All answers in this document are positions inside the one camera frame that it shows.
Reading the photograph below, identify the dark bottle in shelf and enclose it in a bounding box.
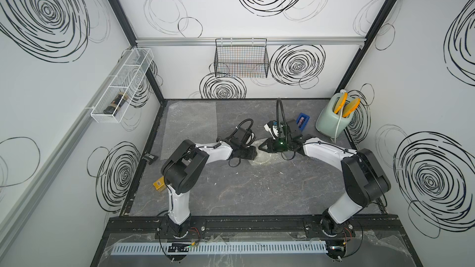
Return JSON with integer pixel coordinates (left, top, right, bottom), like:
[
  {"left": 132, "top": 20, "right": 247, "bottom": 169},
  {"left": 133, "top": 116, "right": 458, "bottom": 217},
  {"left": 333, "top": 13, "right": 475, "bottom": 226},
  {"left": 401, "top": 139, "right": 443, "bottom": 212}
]
[{"left": 103, "top": 92, "right": 129, "bottom": 115}]

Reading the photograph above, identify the mint green toaster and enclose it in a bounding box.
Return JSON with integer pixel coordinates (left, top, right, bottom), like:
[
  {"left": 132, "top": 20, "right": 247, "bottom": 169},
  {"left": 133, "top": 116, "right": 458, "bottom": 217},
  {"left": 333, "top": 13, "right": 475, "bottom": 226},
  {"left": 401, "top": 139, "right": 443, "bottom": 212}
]
[{"left": 315, "top": 91, "right": 359, "bottom": 140}]

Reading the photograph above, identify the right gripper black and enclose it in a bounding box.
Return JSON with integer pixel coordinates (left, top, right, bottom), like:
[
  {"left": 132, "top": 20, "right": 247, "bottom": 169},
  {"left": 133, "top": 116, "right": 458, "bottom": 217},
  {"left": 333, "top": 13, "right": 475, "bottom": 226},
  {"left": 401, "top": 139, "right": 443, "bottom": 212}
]
[{"left": 257, "top": 138, "right": 291, "bottom": 153}]

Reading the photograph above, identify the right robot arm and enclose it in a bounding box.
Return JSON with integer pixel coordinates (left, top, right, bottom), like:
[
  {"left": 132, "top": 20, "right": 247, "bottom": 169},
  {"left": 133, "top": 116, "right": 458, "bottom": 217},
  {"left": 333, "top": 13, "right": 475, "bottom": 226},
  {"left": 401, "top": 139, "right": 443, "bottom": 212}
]
[{"left": 259, "top": 121, "right": 391, "bottom": 237}]

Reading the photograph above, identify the white slotted cable duct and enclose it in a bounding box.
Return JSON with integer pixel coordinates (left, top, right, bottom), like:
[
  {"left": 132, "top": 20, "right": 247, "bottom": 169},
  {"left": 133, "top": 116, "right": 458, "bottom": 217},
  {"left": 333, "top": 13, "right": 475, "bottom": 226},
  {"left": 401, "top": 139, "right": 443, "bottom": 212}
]
[{"left": 111, "top": 241, "right": 328, "bottom": 256}]

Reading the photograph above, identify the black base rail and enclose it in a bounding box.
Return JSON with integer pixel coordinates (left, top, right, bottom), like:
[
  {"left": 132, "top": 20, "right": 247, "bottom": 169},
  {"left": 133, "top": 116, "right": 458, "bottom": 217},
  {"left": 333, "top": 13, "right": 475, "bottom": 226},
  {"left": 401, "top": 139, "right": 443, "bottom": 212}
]
[{"left": 107, "top": 213, "right": 403, "bottom": 240}]

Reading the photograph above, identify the horizontal aluminium wall rail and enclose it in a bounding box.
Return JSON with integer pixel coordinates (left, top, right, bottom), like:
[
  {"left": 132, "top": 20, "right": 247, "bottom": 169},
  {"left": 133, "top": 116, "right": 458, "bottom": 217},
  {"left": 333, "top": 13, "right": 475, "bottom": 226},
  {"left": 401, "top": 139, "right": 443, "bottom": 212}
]
[{"left": 136, "top": 37, "right": 366, "bottom": 47}]

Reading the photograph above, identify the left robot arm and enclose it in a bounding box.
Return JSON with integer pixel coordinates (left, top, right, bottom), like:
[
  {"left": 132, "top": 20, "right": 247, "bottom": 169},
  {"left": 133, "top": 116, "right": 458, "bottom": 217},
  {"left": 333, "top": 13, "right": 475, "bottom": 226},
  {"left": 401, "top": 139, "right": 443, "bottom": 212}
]
[{"left": 162, "top": 127, "right": 257, "bottom": 238}]

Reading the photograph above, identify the blue tape dispenser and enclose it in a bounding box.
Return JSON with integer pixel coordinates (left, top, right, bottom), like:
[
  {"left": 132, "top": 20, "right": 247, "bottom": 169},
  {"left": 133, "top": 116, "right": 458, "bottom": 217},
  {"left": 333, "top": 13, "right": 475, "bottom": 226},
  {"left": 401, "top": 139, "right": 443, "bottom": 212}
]
[{"left": 296, "top": 113, "right": 310, "bottom": 131}]

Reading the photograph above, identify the black wire wall basket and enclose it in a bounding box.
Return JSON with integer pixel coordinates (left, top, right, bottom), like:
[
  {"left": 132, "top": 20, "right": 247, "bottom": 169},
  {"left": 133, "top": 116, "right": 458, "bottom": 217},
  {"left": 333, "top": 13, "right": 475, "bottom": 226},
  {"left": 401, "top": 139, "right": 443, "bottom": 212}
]
[{"left": 214, "top": 44, "right": 270, "bottom": 79}]

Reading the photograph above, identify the yellow block with black cap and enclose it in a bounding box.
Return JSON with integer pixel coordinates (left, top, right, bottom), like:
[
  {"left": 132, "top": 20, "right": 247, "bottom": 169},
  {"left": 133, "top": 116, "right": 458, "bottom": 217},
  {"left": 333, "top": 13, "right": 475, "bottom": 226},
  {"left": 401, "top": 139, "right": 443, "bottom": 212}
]
[{"left": 153, "top": 177, "right": 166, "bottom": 192}]

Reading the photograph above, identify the white wire wall shelf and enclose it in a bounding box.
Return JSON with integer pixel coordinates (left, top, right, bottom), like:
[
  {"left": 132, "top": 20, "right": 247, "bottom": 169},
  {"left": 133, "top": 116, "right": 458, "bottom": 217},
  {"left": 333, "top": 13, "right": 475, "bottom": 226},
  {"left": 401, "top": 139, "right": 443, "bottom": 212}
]
[{"left": 91, "top": 48, "right": 153, "bottom": 124}]

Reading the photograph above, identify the white toaster power cable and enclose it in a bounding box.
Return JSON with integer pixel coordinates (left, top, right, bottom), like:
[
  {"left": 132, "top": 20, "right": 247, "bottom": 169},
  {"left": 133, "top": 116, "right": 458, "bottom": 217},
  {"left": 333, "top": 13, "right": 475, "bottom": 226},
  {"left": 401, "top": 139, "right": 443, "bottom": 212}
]
[{"left": 333, "top": 89, "right": 350, "bottom": 144}]

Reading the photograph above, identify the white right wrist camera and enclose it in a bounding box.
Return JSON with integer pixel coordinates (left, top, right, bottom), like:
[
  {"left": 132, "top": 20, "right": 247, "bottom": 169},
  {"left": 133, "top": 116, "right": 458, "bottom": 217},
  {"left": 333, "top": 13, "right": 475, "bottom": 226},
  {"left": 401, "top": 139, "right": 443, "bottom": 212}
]
[{"left": 264, "top": 121, "right": 279, "bottom": 139}]

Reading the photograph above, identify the left wall aluminium rail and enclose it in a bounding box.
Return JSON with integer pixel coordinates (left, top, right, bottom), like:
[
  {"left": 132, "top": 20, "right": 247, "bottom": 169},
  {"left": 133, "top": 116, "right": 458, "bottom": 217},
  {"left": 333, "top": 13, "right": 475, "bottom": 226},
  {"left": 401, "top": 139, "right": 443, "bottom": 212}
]
[{"left": 1, "top": 44, "right": 136, "bottom": 257}]

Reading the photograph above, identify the small black box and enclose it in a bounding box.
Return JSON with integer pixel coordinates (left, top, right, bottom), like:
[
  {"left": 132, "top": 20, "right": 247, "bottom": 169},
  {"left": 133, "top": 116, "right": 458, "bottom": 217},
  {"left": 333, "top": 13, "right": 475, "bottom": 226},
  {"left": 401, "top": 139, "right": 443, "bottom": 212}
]
[{"left": 142, "top": 153, "right": 158, "bottom": 165}]

